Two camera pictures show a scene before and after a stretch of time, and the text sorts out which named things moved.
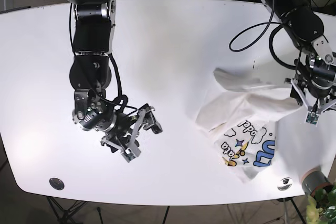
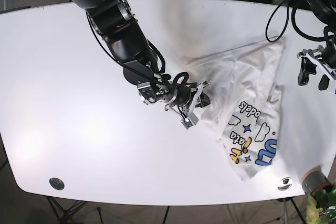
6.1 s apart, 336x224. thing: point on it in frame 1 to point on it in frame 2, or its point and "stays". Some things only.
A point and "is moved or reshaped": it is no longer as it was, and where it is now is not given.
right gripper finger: (129, 152) to (189, 119)
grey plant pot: (314, 179) stays
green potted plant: (321, 209) stays
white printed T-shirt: (242, 117) is moved or reshaped
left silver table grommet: (56, 183) stays
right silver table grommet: (285, 184) stays
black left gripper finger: (298, 95) to (307, 67)
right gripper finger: (146, 119) to (205, 100)
